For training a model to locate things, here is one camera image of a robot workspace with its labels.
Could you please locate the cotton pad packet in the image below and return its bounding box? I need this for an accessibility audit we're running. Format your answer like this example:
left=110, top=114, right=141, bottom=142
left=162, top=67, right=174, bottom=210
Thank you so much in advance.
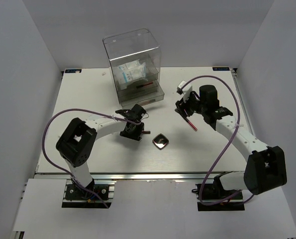
left=116, top=70, right=146, bottom=86
left=117, top=60, right=146, bottom=75

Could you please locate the red black lipstick pen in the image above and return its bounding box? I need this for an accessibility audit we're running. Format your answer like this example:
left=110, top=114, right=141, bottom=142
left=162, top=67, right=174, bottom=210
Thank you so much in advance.
left=136, top=82, right=153, bottom=89
left=184, top=118, right=197, bottom=131

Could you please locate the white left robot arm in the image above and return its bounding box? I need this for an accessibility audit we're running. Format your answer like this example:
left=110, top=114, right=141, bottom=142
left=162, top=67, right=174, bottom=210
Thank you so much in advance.
left=56, top=104, right=146, bottom=199

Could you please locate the blue label left corner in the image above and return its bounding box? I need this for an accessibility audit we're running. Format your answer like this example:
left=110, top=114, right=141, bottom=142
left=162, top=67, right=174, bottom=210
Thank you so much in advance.
left=64, top=69, right=82, bottom=74

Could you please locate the blue label corner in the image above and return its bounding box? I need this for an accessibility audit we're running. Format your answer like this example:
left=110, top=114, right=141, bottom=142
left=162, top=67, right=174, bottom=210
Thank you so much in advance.
left=64, top=69, right=82, bottom=74
left=212, top=67, right=230, bottom=71

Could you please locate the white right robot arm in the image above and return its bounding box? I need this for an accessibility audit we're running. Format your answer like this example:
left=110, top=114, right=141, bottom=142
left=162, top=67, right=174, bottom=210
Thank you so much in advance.
left=176, top=81, right=287, bottom=199

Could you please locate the blue label right corner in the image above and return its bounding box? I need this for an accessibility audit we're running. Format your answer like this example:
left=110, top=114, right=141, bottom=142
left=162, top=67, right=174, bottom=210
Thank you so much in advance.
left=212, top=67, right=230, bottom=71

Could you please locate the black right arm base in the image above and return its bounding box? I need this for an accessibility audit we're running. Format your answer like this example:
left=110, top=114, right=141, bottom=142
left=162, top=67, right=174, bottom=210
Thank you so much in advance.
left=191, top=173, right=245, bottom=212

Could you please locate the clear acrylic drawer organizer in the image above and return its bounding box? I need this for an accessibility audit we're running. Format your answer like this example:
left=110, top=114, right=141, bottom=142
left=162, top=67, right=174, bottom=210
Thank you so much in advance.
left=102, top=28, right=164, bottom=109

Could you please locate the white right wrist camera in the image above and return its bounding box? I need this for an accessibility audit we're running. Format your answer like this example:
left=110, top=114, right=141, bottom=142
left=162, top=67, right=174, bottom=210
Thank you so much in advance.
left=177, top=81, right=193, bottom=103

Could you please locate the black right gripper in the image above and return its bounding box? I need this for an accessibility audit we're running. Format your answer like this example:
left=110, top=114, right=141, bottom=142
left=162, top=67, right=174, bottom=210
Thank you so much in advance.
left=175, top=91, right=206, bottom=119

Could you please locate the black square compact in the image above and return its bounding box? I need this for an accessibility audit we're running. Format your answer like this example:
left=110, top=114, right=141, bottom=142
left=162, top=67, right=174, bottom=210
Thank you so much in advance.
left=152, top=133, right=169, bottom=150

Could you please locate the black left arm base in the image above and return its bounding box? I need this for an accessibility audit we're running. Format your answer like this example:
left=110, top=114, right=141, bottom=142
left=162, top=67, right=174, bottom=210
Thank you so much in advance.
left=62, top=180, right=115, bottom=209

